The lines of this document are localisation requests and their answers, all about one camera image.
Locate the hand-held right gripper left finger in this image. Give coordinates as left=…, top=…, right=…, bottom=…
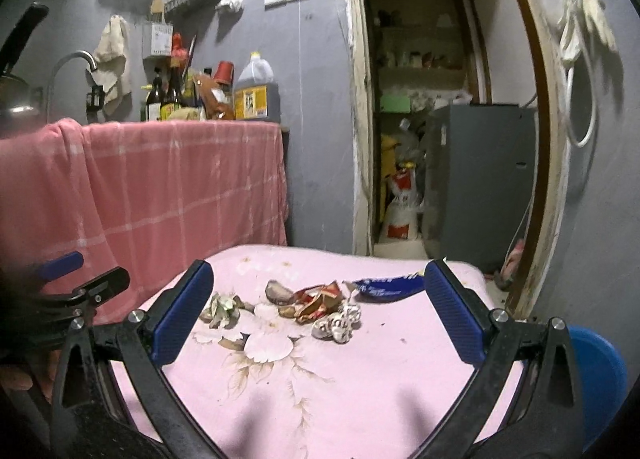
left=50, top=260, right=223, bottom=459

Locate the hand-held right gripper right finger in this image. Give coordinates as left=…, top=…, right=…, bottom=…
left=415, top=259, right=583, bottom=459

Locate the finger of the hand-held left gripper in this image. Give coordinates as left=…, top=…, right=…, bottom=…
left=45, top=266, right=131, bottom=311
left=41, top=251, right=85, bottom=284

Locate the brown peel scrap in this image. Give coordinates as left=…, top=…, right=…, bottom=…
left=265, top=280, right=297, bottom=306

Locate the red paper carton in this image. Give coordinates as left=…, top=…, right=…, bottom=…
left=295, top=301, right=333, bottom=326

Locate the torn red gold wrapper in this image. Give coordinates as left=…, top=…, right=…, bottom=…
left=292, top=281, right=351, bottom=314

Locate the blue plastic bin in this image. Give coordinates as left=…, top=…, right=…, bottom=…
left=567, top=325, right=628, bottom=452

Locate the blue snack bag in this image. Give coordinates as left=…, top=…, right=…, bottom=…
left=345, top=273, right=427, bottom=304

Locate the pink slipper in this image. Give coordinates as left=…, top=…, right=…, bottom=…
left=500, top=239, right=527, bottom=285

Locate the pink floral cloth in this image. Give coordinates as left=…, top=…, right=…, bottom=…
left=110, top=244, right=526, bottom=459

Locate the white rice sack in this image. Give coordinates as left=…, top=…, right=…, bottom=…
left=382, top=166, right=426, bottom=241

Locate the pink plaid cloth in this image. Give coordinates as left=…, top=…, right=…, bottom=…
left=0, top=118, right=290, bottom=325

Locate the yellow bag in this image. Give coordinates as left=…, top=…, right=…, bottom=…
left=381, top=134, right=399, bottom=174

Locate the clear plastic bottle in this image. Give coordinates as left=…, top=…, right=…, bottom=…
left=397, top=118, right=426, bottom=164

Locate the metal faucet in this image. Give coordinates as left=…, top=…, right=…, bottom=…
left=46, top=51, right=98, bottom=124

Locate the orange snack bag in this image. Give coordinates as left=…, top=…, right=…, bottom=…
left=192, top=71, right=236, bottom=120

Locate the beige hanging towel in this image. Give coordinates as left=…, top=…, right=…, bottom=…
left=92, top=15, right=133, bottom=116

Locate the green box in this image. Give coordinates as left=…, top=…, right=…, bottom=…
left=380, top=95, right=412, bottom=114

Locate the large cooking oil jug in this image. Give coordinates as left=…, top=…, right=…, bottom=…
left=233, top=52, right=282, bottom=122

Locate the grey utensil holder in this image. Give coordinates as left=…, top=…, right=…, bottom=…
left=141, top=21, right=174, bottom=60

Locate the wooden storage shelf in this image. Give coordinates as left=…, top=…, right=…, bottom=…
left=372, top=0, right=476, bottom=90

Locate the red plastic cup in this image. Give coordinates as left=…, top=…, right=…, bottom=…
left=212, top=60, right=236, bottom=86

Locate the white hanging cloth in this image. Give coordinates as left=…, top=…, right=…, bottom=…
left=557, top=0, right=618, bottom=64

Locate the metal kettle with black handle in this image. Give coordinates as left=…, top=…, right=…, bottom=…
left=0, top=3, right=51, bottom=120

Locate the wooden door frame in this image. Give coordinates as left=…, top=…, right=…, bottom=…
left=339, top=0, right=571, bottom=322

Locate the white cable loop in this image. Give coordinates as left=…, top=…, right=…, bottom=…
left=562, top=59, right=598, bottom=148

